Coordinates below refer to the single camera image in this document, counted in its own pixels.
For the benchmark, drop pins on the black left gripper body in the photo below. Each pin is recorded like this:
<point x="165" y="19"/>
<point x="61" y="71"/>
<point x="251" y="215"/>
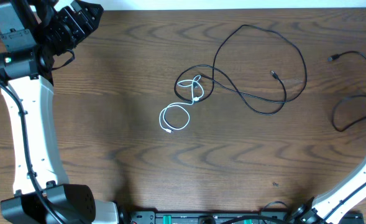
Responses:
<point x="77" y="20"/>

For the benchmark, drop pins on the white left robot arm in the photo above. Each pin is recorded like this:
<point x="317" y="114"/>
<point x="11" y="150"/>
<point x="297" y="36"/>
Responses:
<point x="32" y="34"/>

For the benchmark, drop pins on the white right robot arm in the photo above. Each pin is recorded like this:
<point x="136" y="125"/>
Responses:
<point x="331" y="206"/>

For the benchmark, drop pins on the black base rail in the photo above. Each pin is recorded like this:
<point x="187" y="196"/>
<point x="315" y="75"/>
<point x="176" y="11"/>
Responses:
<point x="150" y="217"/>

